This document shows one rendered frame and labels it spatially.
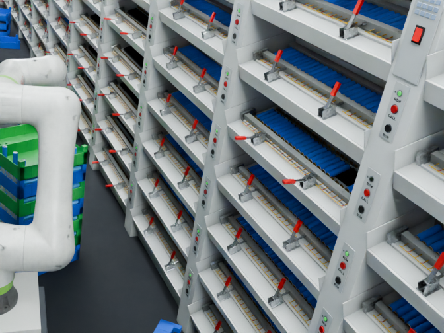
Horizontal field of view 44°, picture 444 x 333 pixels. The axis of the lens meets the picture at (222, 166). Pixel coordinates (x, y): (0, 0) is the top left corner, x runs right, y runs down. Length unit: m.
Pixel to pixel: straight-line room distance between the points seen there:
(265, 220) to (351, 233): 0.41
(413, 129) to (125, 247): 1.78
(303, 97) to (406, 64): 0.39
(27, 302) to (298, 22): 1.12
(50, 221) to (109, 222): 1.24
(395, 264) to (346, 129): 0.33
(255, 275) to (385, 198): 0.65
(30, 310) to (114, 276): 0.80
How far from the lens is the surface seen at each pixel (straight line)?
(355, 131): 1.33
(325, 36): 1.38
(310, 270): 1.49
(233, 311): 1.91
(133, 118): 2.70
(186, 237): 2.21
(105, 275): 2.50
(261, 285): 1.72
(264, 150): 1.62
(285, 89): 1.53
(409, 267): 1.25
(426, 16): 1.15
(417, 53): 1.15
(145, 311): 2.34
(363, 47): 1.29
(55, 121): 1.62
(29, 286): 1.85
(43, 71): 2.04
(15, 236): 1.63
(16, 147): 2.36
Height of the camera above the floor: 1.53
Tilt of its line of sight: 25 degrees down
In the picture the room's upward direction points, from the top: 11 degrees clockwise
